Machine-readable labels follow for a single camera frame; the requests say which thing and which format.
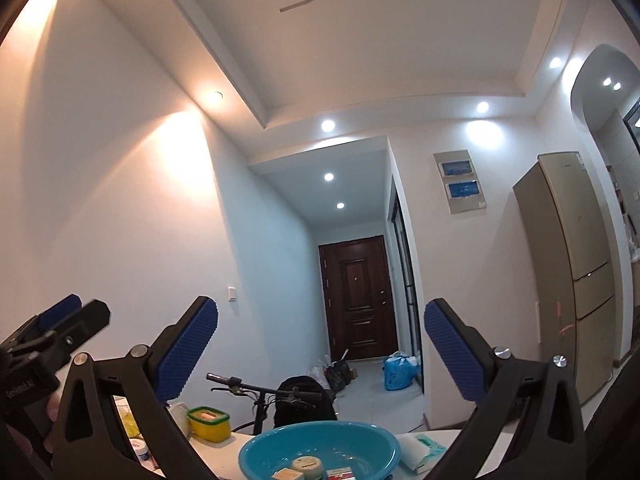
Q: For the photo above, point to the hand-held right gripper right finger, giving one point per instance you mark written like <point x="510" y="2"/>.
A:
<point x="452" y="350"/>

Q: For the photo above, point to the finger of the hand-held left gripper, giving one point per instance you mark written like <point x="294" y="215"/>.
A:
<point x="60" y="310"/>
<point x="90" y="317"/>

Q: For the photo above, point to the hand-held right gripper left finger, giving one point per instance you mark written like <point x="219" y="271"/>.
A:
<point x="187" y="345"/>

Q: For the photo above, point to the blue plastic basin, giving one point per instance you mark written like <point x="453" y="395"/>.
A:
<point x="325" y="442"/>

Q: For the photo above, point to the small orange box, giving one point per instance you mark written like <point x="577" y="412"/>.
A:
<point x="286" y="475"/>

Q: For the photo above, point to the red white small box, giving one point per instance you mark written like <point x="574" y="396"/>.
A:
<point x="340" y="473"/>

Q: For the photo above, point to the round cream jar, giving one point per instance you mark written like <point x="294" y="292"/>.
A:
<point x="305" y="464"/>

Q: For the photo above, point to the person's left hand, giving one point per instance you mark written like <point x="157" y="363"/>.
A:
<point x="52" y="410"/>

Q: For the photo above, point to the blue plastic bag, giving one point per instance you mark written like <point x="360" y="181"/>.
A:
<point x="397" y="375"/>

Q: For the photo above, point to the yellow box with green lid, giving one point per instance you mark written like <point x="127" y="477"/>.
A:
<point x="210" y="430"/>

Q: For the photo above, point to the black framed glass door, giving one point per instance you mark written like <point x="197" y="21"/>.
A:
<point x="402" y="270"/>

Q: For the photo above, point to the black bicycle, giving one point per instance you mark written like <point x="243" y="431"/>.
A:
<point x="260" y="412"/>

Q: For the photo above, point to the brown entry door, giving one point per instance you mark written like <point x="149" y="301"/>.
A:
<point x="360" y="300"/>

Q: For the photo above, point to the white green wet wipes pack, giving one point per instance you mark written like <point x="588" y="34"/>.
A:
<point x="415" y="452"/>

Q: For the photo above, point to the black bag with sticks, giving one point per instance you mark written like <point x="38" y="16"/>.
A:
<point x="339" y="375"/>

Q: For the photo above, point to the black backpack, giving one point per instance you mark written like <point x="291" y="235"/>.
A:
<point x="305" y="405"/>

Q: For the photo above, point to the white plastic bag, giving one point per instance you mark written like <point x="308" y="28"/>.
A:
<point x="317" y="376"/>

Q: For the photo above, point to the gold refrigerator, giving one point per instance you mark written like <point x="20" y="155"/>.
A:
<point x="565" y="260"/>

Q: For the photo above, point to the grey electrical panel box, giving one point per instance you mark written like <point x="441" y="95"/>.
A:
<point x="460" y="182"/>

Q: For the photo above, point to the dark window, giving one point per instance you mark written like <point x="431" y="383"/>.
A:
<point x="632" y="120"/>

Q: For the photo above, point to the white wall switch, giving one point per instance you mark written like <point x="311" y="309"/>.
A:
<point x="232" y="293"/>

